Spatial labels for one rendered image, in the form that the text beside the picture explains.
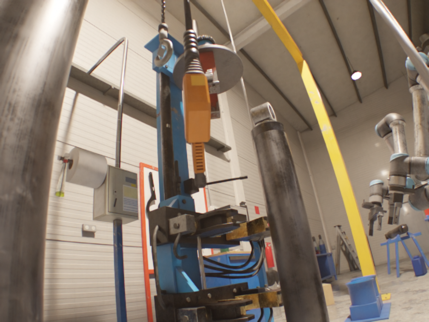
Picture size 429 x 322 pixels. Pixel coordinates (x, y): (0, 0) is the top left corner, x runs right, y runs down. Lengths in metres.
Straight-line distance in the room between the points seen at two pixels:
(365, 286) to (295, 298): 1.62
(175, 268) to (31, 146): 1.17
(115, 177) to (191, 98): 1.55
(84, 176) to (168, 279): 0.98
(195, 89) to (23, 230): 0.51
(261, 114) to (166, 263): 1.03
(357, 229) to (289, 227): 2.60
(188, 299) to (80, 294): 1.85
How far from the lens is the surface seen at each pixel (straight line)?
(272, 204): 1.43
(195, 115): 0.68
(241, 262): 3.19
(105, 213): 2.03
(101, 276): 3.29
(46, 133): 0.47
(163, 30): 1.08
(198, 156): 0.70
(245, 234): 1.82
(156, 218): 1.54
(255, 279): 3.42
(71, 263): 3.14
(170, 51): 0.97
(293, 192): 1.43
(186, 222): 1.39
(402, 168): 1.48
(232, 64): 2.19
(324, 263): 8.40
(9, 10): 0.59
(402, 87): 13.90
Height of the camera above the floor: 0.65
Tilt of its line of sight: 23 degrees up
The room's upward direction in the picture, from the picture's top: 9 degrees counter-clockwise
